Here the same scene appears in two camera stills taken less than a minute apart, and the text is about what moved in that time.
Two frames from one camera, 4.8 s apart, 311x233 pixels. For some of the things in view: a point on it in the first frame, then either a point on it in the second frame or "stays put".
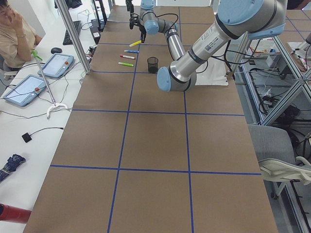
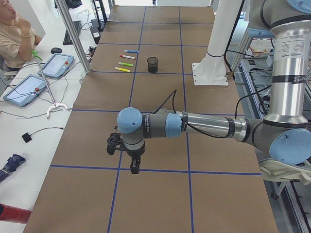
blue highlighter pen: (131, 51) stays put
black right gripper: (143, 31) to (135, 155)
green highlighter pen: (126, 64) stays put
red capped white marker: (127, 57) stays put
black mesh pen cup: (152, 65) stays put
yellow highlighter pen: (135, 43) to (121, 69)
